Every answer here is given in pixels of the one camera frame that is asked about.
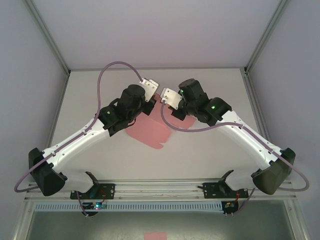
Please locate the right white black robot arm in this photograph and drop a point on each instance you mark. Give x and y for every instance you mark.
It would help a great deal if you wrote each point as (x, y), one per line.
(250, 140)

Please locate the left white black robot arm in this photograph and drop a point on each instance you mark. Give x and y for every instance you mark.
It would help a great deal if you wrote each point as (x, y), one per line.
(75, 142)

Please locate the left circuit board with LED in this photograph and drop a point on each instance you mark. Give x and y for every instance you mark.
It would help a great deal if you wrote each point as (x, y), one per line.
(96, 205)

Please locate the right small circuit board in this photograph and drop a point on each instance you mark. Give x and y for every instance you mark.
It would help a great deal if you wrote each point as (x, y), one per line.
(229, 205)

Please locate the pink paper sheet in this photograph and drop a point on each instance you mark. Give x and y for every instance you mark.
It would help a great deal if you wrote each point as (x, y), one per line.
(155, 236)

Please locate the aluminium right side rail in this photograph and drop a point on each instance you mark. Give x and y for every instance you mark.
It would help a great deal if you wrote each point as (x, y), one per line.
(257, 110)

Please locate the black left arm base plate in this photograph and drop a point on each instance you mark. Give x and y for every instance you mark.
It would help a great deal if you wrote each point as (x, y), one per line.
(110, 191)

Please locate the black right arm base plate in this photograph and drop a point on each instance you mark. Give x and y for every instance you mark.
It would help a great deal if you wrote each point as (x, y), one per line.
(212, 191)

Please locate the aluminium right corner post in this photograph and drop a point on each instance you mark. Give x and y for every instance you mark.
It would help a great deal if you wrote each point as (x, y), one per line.
(267, 35)

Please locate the aluminium corner post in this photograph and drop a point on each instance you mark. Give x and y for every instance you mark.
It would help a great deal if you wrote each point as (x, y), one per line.
(267, 35)
(47, 35)

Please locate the aluminium front mounting rail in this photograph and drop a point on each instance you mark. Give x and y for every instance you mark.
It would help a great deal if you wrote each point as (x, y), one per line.
(160, 191)

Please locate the aluminium left corner post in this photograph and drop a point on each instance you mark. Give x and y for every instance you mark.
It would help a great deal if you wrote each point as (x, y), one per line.
(47, 35)

